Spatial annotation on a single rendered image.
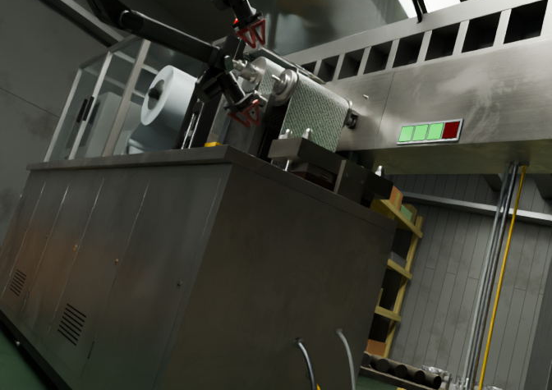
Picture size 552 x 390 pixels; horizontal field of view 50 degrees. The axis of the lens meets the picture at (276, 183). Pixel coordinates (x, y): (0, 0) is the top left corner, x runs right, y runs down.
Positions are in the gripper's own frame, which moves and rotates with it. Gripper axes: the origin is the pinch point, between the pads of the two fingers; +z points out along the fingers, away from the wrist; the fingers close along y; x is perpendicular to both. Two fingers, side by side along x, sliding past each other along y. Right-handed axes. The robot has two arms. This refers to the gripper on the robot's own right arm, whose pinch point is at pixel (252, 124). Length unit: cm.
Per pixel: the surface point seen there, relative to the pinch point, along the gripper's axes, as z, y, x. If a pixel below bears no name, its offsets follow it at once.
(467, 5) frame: 5, 35, 71
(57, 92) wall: -26, -368, 57
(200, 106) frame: -6.9, -38.2, 6.4
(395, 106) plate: 23, 15, 43
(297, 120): 8.8, 0.7, 15.0
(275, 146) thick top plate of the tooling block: 8.2, 7.4, -1.4
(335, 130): 21.0, 0.7, 26.2
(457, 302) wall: 444, -322, 292
